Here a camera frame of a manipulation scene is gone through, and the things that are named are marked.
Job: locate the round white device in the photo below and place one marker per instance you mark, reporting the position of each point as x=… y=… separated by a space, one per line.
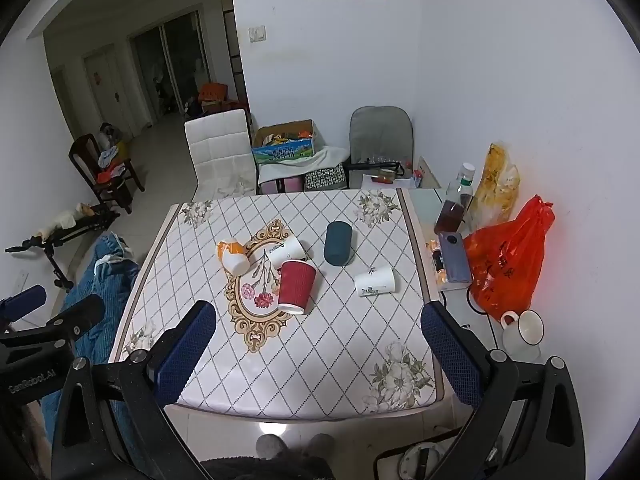
x=420 y=460

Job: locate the person's dark clothing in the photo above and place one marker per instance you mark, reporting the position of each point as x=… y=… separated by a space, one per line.
x=265 y=470

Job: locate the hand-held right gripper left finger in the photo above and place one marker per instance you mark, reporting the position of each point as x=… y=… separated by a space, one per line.
x=184 y=355

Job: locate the grey slipper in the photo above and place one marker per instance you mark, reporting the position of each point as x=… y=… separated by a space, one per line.
x=320 y=443
x=270 y=445

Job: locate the floral diamond pattern tablecloth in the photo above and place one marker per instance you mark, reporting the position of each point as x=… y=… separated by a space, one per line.
x=325 y=345

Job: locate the black selfie stick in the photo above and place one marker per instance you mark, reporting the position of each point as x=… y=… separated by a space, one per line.
x=370 y=165

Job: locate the black tripod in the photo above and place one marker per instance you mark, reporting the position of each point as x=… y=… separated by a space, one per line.
x=60 y=240

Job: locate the red plastic bag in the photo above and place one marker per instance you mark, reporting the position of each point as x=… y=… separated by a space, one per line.
x=510 y=260

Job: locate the dark wooden chair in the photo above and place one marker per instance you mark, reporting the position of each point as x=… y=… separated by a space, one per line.
x=85 y=160

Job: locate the beige board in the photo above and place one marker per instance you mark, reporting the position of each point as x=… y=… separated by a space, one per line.
x=430 y=172

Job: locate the grey office chair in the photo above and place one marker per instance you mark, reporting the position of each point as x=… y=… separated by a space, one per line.
x=381 y=132

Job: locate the white padded chair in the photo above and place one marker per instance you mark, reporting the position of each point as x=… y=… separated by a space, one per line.
x=217 y=150

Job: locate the orange bundle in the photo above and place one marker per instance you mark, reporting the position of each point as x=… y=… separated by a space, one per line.
x=212 y=92

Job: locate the glass bottle with brown liquid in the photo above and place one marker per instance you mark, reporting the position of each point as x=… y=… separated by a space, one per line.
x=451 y=212

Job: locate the orange and white paper cup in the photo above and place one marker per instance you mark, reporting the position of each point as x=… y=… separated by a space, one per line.
x=233 y=256

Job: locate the white wall switch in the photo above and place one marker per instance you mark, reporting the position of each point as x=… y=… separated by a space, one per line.
x=257 y=34

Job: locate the pile of clothes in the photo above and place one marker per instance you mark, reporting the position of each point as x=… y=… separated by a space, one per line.
x=112 y=165

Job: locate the dark teal cup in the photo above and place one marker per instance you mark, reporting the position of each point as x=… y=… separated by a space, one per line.
x=336 y=242

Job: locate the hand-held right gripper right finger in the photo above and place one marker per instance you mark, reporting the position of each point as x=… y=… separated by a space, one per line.
x=450 y=357

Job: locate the printed cardboard box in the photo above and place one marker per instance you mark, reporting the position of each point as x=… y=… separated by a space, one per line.
x=282 y=150

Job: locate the white cloth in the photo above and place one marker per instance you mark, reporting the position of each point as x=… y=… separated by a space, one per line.
x=325 y=157

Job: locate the yellow plastic bag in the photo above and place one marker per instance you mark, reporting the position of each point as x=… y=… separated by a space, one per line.
x=492 y=187

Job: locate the red ribbed paper cup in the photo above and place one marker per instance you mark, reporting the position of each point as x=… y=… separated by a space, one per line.
x=296 y=287

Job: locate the sliding glass door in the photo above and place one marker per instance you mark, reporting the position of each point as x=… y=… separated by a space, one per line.
x=167 y=67

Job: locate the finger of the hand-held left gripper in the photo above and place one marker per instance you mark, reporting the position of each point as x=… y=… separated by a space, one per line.
x=22 y=302
x=75 y=316

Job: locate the white enamel mug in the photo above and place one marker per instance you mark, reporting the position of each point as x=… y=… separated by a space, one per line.
x=525 y=332

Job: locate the wooden door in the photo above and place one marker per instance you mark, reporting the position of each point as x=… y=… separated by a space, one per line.
x=107 y=92

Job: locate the black and white patterned bag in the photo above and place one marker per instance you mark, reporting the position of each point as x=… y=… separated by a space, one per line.
x=325 y=178

